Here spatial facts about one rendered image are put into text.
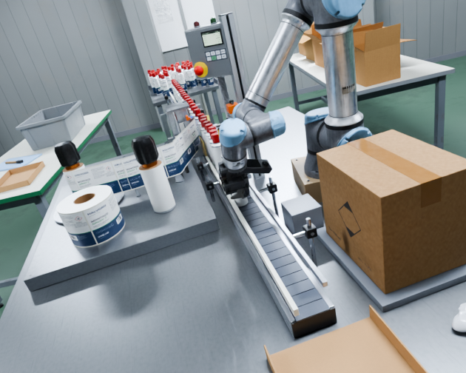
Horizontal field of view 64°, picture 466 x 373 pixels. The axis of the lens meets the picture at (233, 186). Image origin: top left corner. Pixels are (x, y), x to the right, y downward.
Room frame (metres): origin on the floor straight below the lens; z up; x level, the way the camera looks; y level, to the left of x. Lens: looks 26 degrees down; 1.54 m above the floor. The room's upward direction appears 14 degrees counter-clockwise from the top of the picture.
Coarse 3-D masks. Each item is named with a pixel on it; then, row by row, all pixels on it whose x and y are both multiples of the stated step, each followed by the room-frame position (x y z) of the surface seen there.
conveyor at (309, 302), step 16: (224, 192) 1.32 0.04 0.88; (240, 208) 1.17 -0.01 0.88; (256, 208) 1.14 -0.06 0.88; (256, 224) 1.04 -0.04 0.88; (272, 240) 0.93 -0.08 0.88; (272, 256) 0.86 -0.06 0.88; (288, 256) 0.84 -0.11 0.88; (288, 272) 0.77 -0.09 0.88; (304, 272) 0.76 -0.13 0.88; (288, 288) 0.72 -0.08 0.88; (304, 288) 0.71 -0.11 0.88; (304, 304) 0.65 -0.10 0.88; (320, 304) 0.64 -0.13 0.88
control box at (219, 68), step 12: (216, 24) 1.49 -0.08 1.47; (192, 36) 1.53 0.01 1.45; (192, 48) 1.54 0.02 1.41; (204, 48) 1.51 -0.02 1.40; (216, 48) 1.49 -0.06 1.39; (192, 60) 1.54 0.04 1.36; (204, 60) 1.52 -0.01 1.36; (228, 60) 1.48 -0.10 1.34; (204, 72) 1.52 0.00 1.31; (216, 72) 1.50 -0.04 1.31; (228, 72) 1.48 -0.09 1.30
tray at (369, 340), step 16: (368, 320) 0.60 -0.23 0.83; (320, 336) 0.59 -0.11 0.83; (336, 336) 0.58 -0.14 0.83; (352, 336) 0.57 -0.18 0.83; (368, 336) 0.56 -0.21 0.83; (384, 336) 0.56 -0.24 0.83; (288, 352) 0.57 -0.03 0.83; (304, 352) 0.56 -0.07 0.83; (320, 352) 0.55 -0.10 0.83; (336, 352) 0.54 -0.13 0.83; (352, 352) 0.54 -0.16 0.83; (368, 352) 0.53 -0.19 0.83; (384, 352) 0.52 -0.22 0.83; (400, 352) 0.51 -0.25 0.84; (272, 368) 0.52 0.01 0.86; (288, 368) 0.54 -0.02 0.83; (304, 368) 0.53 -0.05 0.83; (320, 368) 0.52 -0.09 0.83; (336, 368) 0.51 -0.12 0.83; (352, 368) 0.50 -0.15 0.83; (368, 368) 0.49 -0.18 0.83; (384, 368) 0.48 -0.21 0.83; (400, 368) 0.48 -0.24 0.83; (416, 368) 0.46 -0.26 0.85
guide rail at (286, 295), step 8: (208, 160) 1.62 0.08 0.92; (216, 176) 1.42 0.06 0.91; (232, 200) 1.18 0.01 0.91; (240, 216) 1.05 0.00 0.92; (248, 224) 1.00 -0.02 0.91; (248, 232) 0.96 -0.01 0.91; (256, 240) 0.90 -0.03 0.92; (256, 248) 0.89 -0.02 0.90; (264, 256) 0.82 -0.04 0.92; (272, 272) 0.75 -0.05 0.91; (280, 280) 0.71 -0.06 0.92; (280, 288) 0.69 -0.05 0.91; (288, 296) 0.65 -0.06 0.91; (288, 304) 0.64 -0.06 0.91; (296, 312) 0.61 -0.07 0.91
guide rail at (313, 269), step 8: (256, 192) 1.10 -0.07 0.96; (264, 200) 1.04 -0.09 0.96; (272, 216) 0.94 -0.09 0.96; (280, 224) 0.88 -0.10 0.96; (288, 232) 0.83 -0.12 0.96; (288, 240) 0.82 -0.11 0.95; (296, 248) 0.76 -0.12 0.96; (304, 256) 0.72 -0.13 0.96; (312, 264) 0.69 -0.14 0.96; (312, 272) 0.67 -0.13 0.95; (320, 272) 0.65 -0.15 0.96; (320, 280) 0.63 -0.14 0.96
